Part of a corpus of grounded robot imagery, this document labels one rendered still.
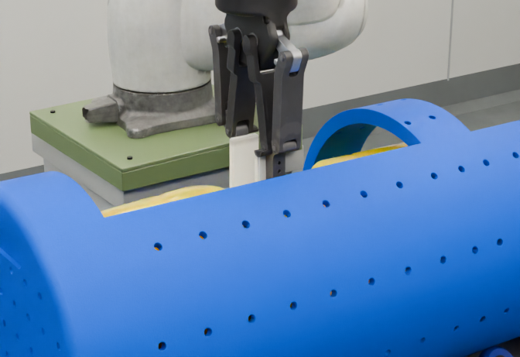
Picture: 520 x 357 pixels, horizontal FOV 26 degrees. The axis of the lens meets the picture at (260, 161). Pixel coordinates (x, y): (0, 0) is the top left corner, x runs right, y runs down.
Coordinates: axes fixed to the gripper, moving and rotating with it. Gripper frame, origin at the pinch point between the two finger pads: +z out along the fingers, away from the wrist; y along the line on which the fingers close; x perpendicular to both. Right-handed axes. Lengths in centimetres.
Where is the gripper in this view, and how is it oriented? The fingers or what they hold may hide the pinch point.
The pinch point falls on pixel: (256, 178)
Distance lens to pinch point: 107.9
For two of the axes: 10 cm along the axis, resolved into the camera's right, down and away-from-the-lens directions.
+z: 0.0, 9.4, 3.4
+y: 5.5, 2.9, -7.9
